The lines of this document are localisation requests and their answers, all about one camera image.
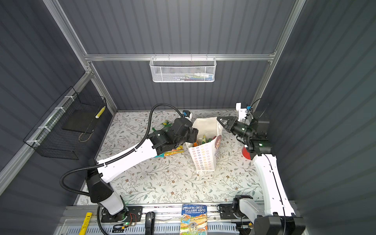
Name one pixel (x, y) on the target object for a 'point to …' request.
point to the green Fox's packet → (204, 140)
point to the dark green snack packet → (162, 126)
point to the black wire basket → (58, 134)
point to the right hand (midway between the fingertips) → (219, 120)
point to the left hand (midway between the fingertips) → (194, 129)
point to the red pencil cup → (246, 153)
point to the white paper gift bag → (205, 150)
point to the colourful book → (194, 220)
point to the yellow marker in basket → (100, 112)
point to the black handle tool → (150, 229)
